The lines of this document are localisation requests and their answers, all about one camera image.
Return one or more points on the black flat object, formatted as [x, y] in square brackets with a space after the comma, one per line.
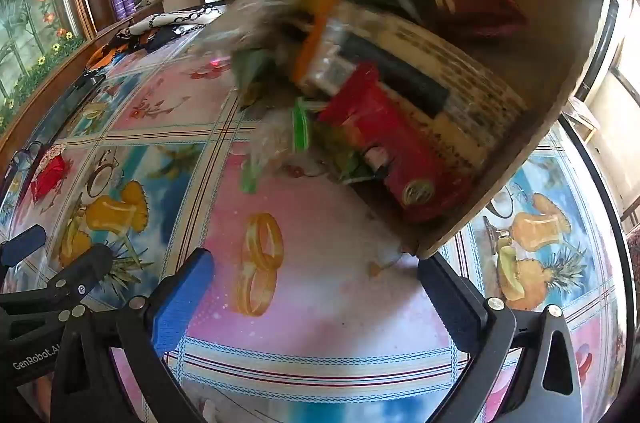
[75, 89]

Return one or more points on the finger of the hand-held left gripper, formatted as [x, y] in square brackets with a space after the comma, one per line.
[20, 245]
[85, 268]

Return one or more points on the cardboard box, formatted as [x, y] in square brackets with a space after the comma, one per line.
[545, 58]

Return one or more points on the bright red snack packet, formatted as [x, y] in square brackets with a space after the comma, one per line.
[400, 143]

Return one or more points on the floral glass panel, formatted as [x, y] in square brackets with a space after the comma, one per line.
[30, 28]

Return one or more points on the black cloth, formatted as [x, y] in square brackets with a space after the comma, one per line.
[160, 38]

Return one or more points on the orange cracker packet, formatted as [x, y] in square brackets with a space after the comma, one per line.
[320, 28]

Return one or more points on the purple spray can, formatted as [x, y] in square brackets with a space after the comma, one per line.
[117, 4]
[128, 0]

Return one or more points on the cracker packet green edges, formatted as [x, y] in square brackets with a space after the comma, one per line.
[280, 138]
[450, 93]

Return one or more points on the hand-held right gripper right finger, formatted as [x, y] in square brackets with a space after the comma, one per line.
[450, 298]

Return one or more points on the printed plastic tablecloth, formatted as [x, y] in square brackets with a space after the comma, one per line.
[310, 313]

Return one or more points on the black white patterned scarf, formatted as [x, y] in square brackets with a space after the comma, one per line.
[170, 20]

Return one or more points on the wooden cabinet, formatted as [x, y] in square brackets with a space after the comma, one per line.
[147, 7]

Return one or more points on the orange cloth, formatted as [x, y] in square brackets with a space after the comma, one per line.
[107, 54]

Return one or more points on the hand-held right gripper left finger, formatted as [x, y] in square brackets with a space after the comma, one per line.
[180, 308]

